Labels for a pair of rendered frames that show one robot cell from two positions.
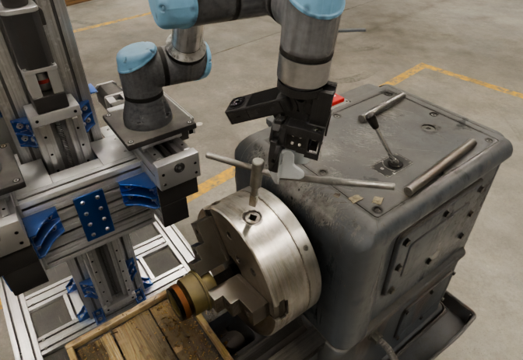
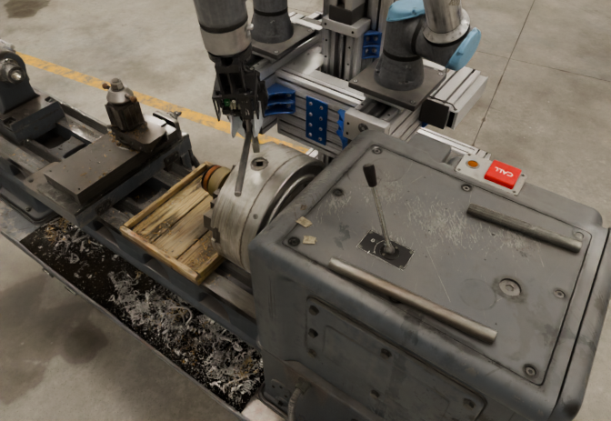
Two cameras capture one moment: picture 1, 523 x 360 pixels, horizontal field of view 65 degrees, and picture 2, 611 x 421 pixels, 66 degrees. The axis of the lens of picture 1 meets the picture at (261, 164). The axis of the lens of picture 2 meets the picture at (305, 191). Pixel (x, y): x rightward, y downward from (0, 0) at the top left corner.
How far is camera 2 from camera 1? 88 cm
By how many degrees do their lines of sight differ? 53
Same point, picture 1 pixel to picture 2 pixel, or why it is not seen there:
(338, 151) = (385, 199)
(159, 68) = (409, 32)
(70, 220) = (301, 110)
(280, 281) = (222, 214)
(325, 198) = (298, 202)
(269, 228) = (253, 178)
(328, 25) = not seen: outside the picture
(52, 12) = not seen: outside the picture
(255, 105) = not seen: hidden behind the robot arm
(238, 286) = not seen: hidden behind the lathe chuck
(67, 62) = not seen: outside the picture
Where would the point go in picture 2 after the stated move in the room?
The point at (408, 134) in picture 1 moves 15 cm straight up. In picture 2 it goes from (471, 264) to (495, 204)
